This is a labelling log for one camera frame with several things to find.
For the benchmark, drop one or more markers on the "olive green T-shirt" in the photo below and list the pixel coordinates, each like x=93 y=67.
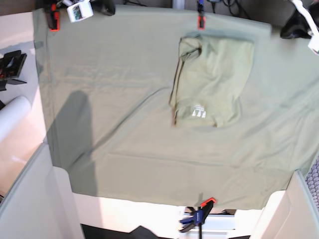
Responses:
x=211 y=75

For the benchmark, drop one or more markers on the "patterned grey mat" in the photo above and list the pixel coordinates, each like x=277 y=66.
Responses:
x=312 y=180

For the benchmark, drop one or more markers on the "green table cloth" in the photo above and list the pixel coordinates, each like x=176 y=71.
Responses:
x=106 y=83

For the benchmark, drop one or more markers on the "orange top clamp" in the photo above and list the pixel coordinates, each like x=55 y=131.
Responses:
x=201 y=22

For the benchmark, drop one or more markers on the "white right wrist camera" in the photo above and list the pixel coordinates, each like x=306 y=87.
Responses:
x=80 y=11

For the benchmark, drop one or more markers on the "blue black bar clamp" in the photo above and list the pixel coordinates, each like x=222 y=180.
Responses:
x=197 y=216

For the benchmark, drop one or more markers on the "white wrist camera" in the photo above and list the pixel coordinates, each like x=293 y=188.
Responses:
x=80 y=11
x=313 y=44

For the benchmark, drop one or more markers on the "orange corner clamp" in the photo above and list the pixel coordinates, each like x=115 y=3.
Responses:
x=52 y=16

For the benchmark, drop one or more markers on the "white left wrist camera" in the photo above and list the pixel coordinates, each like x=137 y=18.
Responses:
x=313 y=44

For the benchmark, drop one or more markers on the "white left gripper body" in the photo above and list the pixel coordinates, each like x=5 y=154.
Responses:
x=306 y=14

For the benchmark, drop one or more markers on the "aluminium table leg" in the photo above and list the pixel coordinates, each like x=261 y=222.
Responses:
x=178 y=4

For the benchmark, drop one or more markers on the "white paper roll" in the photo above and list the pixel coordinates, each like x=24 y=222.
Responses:
x=12 y=114

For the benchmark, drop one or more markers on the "black tablet on stand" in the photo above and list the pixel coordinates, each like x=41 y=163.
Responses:
x=10 y=68

